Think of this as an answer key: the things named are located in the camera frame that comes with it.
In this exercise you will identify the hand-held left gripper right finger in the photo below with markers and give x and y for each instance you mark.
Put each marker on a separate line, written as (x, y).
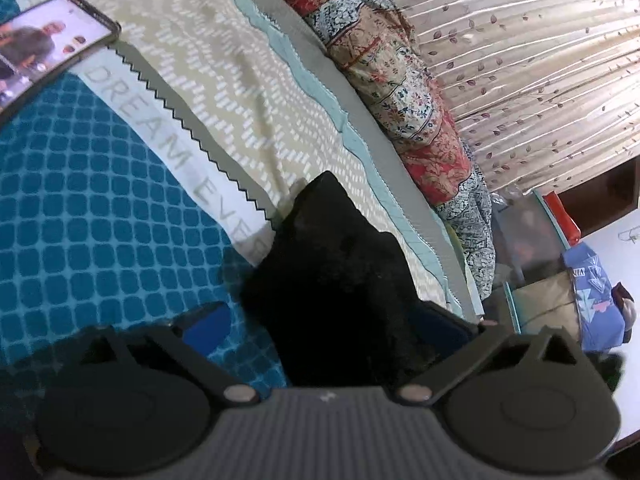
(452, 322)

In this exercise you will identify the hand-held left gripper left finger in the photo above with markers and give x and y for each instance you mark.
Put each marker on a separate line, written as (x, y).
(207, 327)

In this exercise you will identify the black pants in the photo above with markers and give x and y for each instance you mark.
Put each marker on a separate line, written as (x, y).
(340, 285)

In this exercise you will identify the clear storage box teal rim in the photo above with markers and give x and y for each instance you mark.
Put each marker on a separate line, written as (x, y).
(530, 240)

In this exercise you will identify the patterned printed bedsheet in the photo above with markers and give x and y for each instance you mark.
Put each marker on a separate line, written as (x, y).
(100, 235)

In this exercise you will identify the blue printed cloth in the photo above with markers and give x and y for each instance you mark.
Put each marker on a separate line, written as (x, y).
(595, 295)

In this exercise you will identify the red plastic lid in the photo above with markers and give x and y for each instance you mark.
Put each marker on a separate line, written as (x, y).
(562, 215)

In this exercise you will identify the brown wooden furniture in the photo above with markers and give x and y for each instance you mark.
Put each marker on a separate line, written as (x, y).
(607, 195)

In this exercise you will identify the patchwork floral quilt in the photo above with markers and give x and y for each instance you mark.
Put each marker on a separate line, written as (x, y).
(400, 90)

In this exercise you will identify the beige leaf print curtain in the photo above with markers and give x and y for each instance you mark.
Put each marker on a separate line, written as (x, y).
(525, 60)

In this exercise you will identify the smartphone with lit screen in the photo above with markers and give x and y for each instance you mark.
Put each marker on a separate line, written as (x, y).
(45, 50)

